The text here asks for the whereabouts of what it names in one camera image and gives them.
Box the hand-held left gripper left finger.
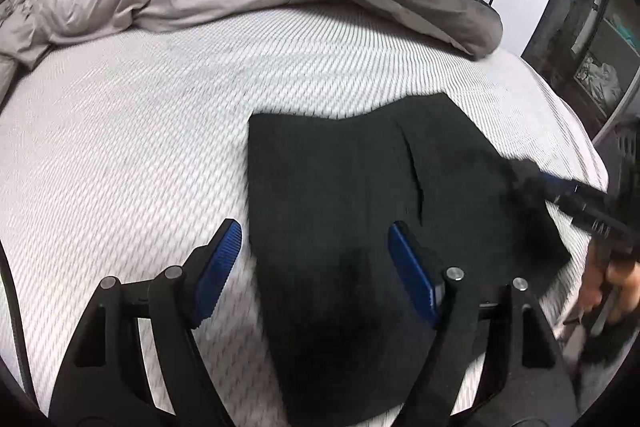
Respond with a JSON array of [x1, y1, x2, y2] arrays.
[[47, 218, 243, 427]]

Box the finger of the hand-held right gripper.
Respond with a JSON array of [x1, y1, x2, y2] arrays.
[[509, 158, 608, 220]]

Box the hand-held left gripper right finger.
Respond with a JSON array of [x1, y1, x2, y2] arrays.
[[387, 221, 576, 427]]

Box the black pants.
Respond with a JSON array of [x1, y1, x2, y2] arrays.
[[247, 93, 573, 427]]

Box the person's right hand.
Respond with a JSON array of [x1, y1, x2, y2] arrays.
[[574, 241, 640, 324]]

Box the white patterned mattress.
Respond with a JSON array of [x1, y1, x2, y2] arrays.
[[0, 2, 609, 427]]

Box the dark shelf cabinet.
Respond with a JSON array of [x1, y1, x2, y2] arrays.
[[520, 0, 640, 138]]

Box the black cable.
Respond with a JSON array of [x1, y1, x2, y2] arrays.
[[0, 239, 36, 395]]

